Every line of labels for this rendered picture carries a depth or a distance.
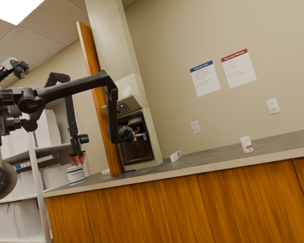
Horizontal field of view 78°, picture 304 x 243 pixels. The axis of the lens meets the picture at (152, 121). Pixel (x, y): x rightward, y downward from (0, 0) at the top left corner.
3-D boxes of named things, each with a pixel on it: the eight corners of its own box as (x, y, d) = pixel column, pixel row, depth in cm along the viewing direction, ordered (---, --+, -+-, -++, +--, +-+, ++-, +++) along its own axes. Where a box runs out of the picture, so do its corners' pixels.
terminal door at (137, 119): (123, 166, 159) (113, 120, 163) (155, 159, 145) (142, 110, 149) (123, 166, 158) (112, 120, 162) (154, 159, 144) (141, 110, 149)
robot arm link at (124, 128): (107, 134, 129) (112, 142, 123) (116, 121, 126) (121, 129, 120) (120, 136, 138) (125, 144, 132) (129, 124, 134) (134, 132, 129)
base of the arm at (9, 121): (7, 135, 119) (4, 117, 120) (22, 133, 123) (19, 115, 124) (5, 133, 111) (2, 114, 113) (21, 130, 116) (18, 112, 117)
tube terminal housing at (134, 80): (139, 165, 181) (121, 90, 190) (170, 159, 167) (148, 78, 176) (124, 171, 159) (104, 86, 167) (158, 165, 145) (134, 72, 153)
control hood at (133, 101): (112, 118, 164) (109, 107, 165) (143, 107, 150) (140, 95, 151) (103, 118, 154) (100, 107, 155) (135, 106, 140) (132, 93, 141)
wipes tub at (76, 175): (78, 182, 174) (75, 166, 176) (88, 180, 169) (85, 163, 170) (66, 186, 163) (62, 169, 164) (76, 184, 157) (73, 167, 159)
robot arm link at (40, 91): (108, 64, 98) (116, 73, 92) (112, 86, 108) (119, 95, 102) (12, 89, 82) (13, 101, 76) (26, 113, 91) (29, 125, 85)
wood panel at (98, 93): (140, 163, 198) (110, 42, 214) (143, 163, 197) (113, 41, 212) (110, 176, 154) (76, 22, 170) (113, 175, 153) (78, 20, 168)
